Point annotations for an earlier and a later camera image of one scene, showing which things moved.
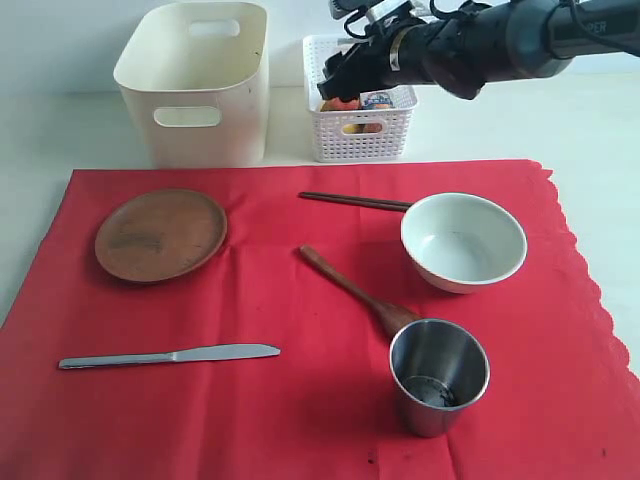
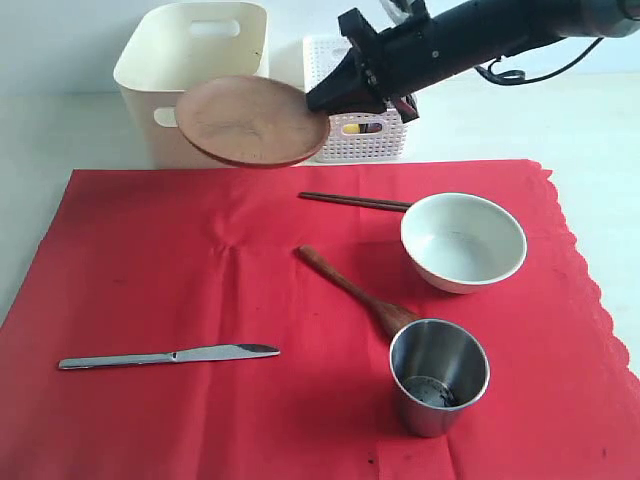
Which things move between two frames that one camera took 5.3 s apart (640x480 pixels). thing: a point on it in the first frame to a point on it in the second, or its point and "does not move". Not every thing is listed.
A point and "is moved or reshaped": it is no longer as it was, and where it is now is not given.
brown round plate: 157,235 to 252,122
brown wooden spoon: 389,319 does not move
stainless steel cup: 439,370 does not move
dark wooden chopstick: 331,196 does not move
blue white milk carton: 375,99 is moved or reshaped
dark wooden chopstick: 359,203 does not move
